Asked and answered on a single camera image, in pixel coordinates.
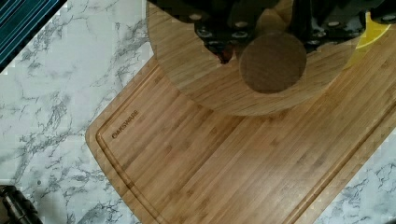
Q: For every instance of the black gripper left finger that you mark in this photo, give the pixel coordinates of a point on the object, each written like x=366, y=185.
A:
x=214, y=23

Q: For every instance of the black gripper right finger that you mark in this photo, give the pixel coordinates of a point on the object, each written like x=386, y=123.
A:
x=319, y=22

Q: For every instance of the round wooden lid with knob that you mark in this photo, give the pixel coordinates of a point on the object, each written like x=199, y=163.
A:
x=270, y=74

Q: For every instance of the bamboo cutting board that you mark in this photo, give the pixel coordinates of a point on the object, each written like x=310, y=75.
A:
x=173, y=161

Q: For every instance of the yellow cylindrical container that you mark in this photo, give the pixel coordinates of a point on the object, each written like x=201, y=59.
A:
x=372, y=33

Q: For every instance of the black object at table edge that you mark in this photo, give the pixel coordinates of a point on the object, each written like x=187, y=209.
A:
x=19, y=209

